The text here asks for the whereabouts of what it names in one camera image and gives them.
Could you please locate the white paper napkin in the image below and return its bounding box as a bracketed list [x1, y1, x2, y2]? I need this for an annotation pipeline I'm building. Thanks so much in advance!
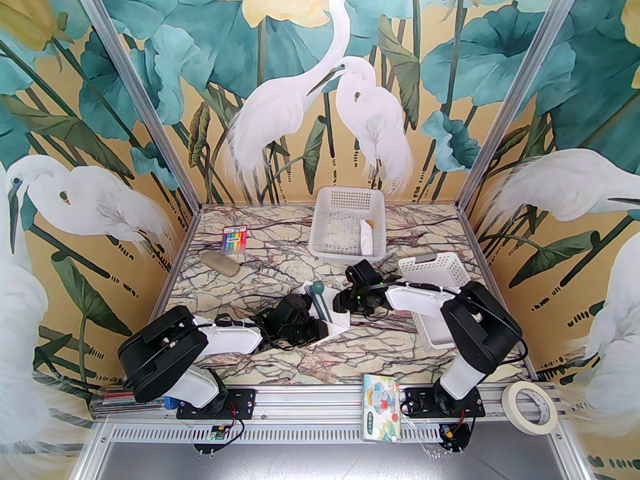
[299, 280, 351, 342]

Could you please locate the green plastic spoon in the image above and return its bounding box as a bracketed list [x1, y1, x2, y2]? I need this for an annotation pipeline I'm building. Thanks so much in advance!
[311, 280, 328, 319]

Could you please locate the narrow white plastic basket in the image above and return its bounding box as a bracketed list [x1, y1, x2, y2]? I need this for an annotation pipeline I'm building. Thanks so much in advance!
[398, 252, 494, 350]

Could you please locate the roll of masking tape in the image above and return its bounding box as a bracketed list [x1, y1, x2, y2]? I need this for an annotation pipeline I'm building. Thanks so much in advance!
[501, 381, 557, 437]

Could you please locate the large white plastic basket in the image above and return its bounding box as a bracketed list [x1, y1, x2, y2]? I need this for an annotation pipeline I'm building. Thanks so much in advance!
[308, 186, 387, 262]

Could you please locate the tan glasses case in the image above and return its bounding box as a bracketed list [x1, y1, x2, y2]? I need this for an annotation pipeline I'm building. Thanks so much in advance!
[200, 250, 240, 277]

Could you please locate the perforated metal panel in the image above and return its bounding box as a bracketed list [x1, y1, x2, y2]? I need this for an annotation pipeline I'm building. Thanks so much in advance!
[97, 427, 443, 445]

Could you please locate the pack of coloured markers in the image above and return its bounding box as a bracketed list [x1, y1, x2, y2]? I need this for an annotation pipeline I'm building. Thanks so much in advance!
[220, 224, 250, 257]

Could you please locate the cartoon print tissue pack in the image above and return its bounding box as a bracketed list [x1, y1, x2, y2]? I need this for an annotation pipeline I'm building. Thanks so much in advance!
[361, 374, 403, 443]

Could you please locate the clear plastic pen box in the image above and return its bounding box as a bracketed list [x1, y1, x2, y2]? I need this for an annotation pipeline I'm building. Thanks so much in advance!
[90, 387, 168, 419]

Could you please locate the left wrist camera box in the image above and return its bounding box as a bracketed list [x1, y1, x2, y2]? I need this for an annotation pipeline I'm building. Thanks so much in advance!
[277, 294, 311, 319]

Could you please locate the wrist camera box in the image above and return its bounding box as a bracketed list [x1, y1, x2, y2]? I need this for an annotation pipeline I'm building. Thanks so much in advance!
[277, 294, 311, 319]
[346, 260, 377, 285]

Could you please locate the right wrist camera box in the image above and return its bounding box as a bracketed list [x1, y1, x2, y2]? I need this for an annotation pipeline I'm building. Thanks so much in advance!
[346, 260, 377, 285]

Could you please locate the aluminium front rail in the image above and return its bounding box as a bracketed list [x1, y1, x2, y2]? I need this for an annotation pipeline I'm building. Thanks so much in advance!
[94, 385, 568, 421]

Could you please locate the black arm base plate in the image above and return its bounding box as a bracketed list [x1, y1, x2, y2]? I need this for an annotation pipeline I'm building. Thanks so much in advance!
[176, 388, 257, 422]
[402, 387, 486, 419]

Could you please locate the aluminium frame post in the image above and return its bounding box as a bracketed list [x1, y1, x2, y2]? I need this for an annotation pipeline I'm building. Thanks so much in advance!
[454, 0, 588, 210]
[64, 0, 207, 208]

